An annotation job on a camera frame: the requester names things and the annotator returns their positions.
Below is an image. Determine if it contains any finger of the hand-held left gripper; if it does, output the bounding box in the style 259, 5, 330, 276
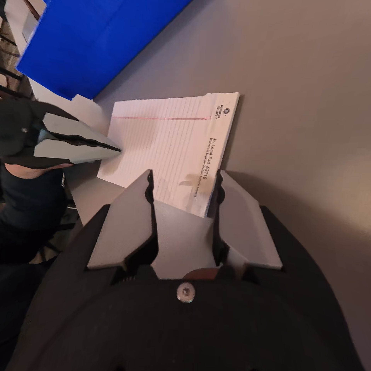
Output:
42, 112, 122, 152
34, 139, 122, 165

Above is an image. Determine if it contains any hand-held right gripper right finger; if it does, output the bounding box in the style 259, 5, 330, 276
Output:
212, 169, 283, 268

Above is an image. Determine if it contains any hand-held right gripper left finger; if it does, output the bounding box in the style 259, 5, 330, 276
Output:
86, 169, 159, 271

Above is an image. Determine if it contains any white lined notepad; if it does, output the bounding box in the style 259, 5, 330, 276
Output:
96, 92, 241, 219

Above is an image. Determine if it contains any person's left hand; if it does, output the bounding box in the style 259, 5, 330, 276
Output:
4, 163, 73, 181

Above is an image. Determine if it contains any person's dark clothing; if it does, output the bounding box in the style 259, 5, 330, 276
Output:
0, 167, 70, 293

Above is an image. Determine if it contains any blue plastic bin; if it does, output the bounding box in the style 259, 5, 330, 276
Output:
16, 0, 194, 101

